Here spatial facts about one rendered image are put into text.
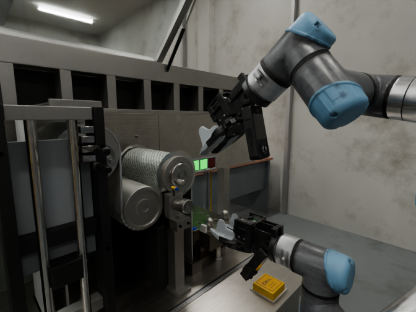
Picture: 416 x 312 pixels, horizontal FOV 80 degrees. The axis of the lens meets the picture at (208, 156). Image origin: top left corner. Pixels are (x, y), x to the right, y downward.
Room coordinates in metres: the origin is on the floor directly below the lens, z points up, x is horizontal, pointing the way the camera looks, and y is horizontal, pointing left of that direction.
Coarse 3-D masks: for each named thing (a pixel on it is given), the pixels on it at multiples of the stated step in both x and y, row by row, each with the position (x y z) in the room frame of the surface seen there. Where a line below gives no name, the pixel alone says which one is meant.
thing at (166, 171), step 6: (180, 156) 0.74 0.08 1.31; (168, 162) 0.71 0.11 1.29; (174, 162) 0.72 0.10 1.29; (186, 162) 0.75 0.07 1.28; (168, 168) 0.70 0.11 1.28; (192, 168) 0.77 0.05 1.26; (162, 174) 0.70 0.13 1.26; (168, 174) 0.70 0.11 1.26; (192, 174) 0.77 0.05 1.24; (162, 180) 0.70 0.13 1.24; (168, 180) 0.70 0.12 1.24; (168, 186) 0.70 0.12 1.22; (186, 186) 0.75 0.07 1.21
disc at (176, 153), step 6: (180, 150) 0.75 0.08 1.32; (168, 156) 0.72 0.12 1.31; (174, 156) 0.73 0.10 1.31; (186, 156) 0.77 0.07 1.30; (162, 162) 0.70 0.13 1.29; (180, 162) 0.75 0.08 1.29; (192, 162) 0.78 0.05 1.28; (162, 168) 0.70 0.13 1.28; (192, 180) 0.78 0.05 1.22; (162, 186) 0.70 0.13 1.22; (162, 192) 0.70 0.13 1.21; (168, 192) 0.72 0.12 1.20; (186, 192) 0.76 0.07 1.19
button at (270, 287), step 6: (264, 276) 0.72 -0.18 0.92; (270, 276) 0.72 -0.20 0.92; (258, 282) 0.69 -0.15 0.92; (264, 282) 0.69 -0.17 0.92; (270, 282) 0.69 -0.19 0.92; (276, 282) 0.69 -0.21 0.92; (282, 282) 0.69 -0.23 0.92; (258, 288) 0.67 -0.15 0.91; (264, 288) 0.66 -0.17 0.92; (270, 288) 0.66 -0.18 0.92; (276, 288) 0.66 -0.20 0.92; (282, 288) 0.68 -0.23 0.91; (264, 294) 0.66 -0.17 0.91; (270, 294) 0.64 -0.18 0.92; (276, 294) 0.65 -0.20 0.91
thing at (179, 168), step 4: (176, 164) 0.72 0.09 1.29; (180, 164) 0.72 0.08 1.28; (184, 164) 0.73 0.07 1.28; (172, 168) 0.71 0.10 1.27; (176, 168) 0.71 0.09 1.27; (180, 168) 0.72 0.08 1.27; (184, 168) 0.73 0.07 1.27; (188, 168) 0.74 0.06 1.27; (172, 172) 0.70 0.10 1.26; (176, 172) 0.71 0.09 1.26; (180, 172) 0.73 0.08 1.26; (184, 172) 0.74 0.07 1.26; (188, 172) 0.74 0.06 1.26; (172, 176) 0.70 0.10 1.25; (176, 176) 0.71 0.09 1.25; (180, 176) 0.72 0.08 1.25; (184, 176) 0.74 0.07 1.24; (188, 176) 0.74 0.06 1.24; (172, 180) 0.70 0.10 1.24; (184, 180) 0.73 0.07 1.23; (188, 180) 0.74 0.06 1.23; (172, 184) 0.71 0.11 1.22; (176, 184) 0.71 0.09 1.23; (180, 184) 0.72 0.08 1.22; (184, 184) 0.73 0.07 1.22
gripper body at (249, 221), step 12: (252, 216) 0.64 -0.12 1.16; (240, 228) 0.59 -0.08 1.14; (252, 228) 0.59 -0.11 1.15; (264, 228) 0.58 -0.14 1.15; (276, 228) 0.55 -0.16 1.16; (240, 240) 0.60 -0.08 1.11; (252, 240) 0.58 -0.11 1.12; (264, 240) 0.57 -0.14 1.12; (276, 240) 0.54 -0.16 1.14; (252, 252) 0.58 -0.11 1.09
